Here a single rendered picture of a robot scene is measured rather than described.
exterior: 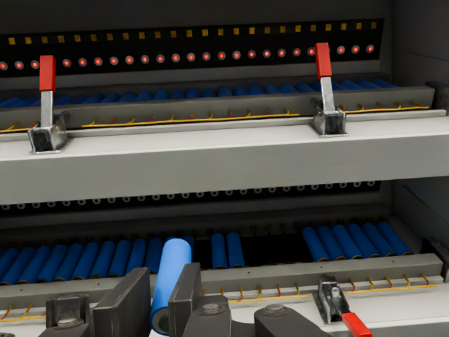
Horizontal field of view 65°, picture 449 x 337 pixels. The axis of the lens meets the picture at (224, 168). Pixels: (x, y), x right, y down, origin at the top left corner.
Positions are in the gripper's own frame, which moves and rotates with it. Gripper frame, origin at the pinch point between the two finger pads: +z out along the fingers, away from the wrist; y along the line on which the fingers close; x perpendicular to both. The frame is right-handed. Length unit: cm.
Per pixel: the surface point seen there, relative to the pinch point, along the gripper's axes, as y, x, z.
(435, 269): -27.4, 4.9, 24.5
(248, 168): -6.4, -7.4, 17.9
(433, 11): -30.7, -25.1, 23.5
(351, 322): -14.0, 6.7, 16.3
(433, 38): -30.7, -22.0, 24.1
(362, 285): -18.9, 5.9, 24.5
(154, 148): 2.2, -9.8, 17.5
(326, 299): -13.6, 6.0, 21.1
